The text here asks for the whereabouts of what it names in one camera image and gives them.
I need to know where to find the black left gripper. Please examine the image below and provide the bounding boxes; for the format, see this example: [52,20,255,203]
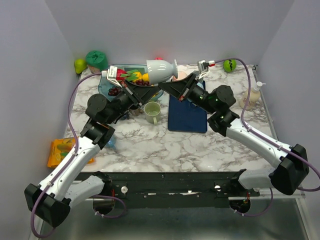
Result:
[105,78,158,125]

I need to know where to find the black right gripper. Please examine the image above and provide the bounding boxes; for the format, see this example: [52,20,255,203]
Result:
[157,73,216,115]

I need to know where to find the pink mug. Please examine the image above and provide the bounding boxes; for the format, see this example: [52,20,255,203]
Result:
[172,71,188,82]

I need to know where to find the brown striped mug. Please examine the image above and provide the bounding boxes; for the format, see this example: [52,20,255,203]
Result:
[129,105,144,117]

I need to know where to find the light green mug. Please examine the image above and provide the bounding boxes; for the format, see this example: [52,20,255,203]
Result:
[143,101,161,125]

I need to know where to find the pale grey-blue mug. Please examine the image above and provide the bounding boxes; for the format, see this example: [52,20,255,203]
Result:
[146,59,178,85]

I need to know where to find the large blue butterfly mug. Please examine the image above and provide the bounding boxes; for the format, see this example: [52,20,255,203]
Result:
[104,138,117,150]

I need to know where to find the dark blue small mug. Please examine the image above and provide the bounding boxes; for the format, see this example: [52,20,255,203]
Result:
[120,111,130,121]

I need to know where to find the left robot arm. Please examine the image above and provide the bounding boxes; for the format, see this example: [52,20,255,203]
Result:
[24,81,160,228]

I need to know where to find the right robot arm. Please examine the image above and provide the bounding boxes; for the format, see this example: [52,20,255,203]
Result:
[158,73,309,196]

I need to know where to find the yellow lemon middle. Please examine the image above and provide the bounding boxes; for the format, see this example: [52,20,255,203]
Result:
[131,71,143,82]

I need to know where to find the yellow mango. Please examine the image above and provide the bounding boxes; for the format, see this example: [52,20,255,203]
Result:
[142,73,150,82]

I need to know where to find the red dragon fruit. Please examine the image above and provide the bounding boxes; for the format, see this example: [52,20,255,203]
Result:
[116,69,138,82]

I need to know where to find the purple grape bunch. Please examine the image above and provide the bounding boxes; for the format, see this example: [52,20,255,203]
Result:
[107,79,152,98]

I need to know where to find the teal plastic fruit basket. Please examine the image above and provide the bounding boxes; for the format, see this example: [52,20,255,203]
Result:
[98,64,164,102]

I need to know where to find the dark blue tray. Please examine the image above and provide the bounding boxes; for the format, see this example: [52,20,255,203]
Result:
[167,95,208,134]

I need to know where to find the green wrapped jar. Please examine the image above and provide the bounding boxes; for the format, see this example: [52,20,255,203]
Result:
[85,50,109,74]

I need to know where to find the green pear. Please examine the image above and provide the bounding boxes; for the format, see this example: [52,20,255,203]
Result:
[74,58,87,74]

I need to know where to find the cream soap pump bottle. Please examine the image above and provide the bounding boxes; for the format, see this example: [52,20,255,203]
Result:
[239,81,265,110]

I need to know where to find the orange snack bag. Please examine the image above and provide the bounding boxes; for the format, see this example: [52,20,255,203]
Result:
[47,137,95,169]

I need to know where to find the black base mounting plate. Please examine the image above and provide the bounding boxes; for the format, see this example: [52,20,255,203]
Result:
[72,170,273,210]

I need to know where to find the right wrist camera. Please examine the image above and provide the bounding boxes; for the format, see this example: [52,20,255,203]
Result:
[197,59,216,79]

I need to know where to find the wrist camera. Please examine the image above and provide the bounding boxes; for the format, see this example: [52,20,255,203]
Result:
[101,65,123,88]
[197,59,216,79]

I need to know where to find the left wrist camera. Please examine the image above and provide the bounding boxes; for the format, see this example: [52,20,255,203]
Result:
[101,65,123,88]

